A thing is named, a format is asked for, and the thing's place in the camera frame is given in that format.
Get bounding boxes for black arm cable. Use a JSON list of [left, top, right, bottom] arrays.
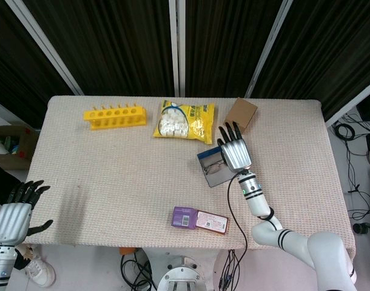
[[226, 170, 250, 267]]

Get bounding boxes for black floor cable bundle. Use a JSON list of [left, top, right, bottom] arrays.
[[332, 111, 370, 221], [218, 249, 249, 291], [120, 251, 158, 291]]

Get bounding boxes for yellow test tube rack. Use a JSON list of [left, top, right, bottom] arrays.
[[83, 104, 148, 131]]

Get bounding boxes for dark-framed eyeglasses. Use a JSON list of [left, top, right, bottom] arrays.
[[201, 160, 227, 176]]

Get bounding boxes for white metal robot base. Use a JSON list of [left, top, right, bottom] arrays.
[[142, 248, 224, 291]]

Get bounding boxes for purple carton box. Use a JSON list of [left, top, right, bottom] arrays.
[[170, 206, 200, 229]]

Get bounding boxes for small brown cardboard box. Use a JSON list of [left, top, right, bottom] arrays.
[[223, 97, 258, 135]]

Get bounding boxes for white sneaker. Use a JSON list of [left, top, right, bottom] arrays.
[[23, 253, 56, 289]]

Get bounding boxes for dark blue small box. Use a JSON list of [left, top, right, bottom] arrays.
[[197, 145, 238, 187]]

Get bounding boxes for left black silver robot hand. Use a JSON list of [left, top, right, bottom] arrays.
[[0, 179, 54, 246]]

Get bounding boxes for beige woven table cloth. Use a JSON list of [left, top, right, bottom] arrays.
[[24, 95, 357, 261]]

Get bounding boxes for yellow bag of white cubes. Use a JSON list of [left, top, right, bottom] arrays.
[[152, 99, 215, 146]]

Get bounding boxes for white partition frame post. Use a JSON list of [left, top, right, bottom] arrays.
[[244, 0, 295, 99], [4, 0, 84, 96], [167, 0, 186, 98], [325, 77, 370, 129]]

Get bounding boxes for red white wrapped packet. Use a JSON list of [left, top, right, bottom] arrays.
[[194, 209, 230, 235]]

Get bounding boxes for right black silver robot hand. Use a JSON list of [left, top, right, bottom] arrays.
[[217, 120, 254, 173]]

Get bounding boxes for open cardboard box with clutter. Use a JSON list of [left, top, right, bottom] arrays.
[[0, 125, 40, 171]]

